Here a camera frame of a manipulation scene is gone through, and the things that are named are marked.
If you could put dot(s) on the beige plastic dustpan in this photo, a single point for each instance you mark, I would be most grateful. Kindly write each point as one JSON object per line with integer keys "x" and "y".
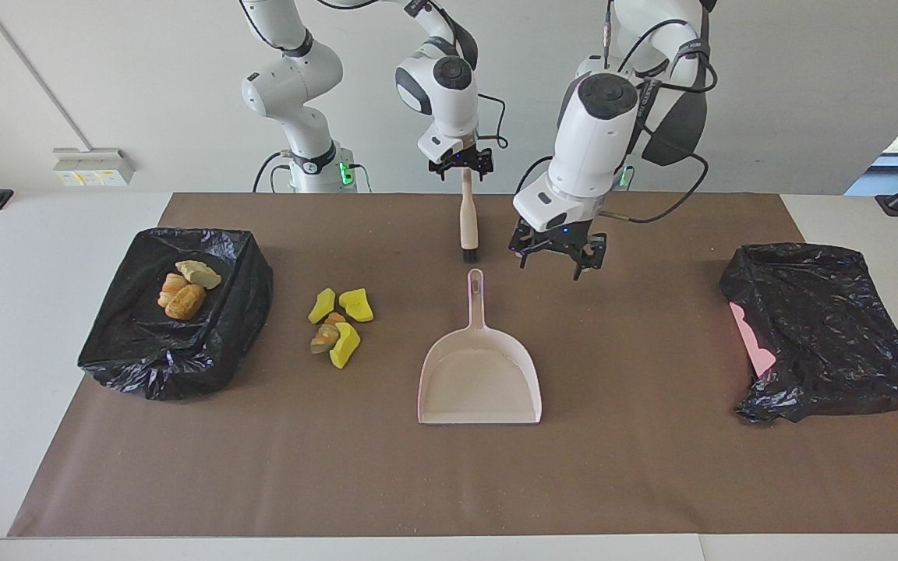
{"x": 480, "y": 382}

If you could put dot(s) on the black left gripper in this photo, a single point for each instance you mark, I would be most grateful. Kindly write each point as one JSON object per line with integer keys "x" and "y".
{"x": 562, "y": 240}

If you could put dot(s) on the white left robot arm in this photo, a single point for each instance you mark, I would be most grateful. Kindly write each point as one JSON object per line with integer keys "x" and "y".
{"x": 593, "y": 148}

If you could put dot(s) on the brown crumbly bread piece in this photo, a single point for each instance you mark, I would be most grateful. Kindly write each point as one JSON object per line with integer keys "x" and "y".
{"x": 185, "y": 301}

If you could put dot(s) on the black bag lined bin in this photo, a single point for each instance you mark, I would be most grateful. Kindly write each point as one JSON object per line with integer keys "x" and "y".
{"x": 207, "y": 343}

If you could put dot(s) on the white wall socket box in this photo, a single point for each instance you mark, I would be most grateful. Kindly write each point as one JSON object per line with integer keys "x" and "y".
{"x": 94, "y": 165}

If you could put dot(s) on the pink plastic bin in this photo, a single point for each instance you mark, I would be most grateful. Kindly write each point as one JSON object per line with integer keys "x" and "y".
{"x": 753, "y": 343}

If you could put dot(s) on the black crumpled trash bag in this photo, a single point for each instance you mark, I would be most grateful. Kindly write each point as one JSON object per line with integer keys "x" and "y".
{"x": 831, "y": 335}

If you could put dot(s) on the pale green bread piece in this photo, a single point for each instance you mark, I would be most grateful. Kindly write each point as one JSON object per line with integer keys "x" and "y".
{"x": 198, "y": 273}

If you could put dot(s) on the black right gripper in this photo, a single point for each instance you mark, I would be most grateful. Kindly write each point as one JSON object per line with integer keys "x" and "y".
{"x": 461, "y": 160}

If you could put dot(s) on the brown paper table mat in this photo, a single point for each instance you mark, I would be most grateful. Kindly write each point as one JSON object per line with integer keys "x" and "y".
{"x": 613, "y": 467}

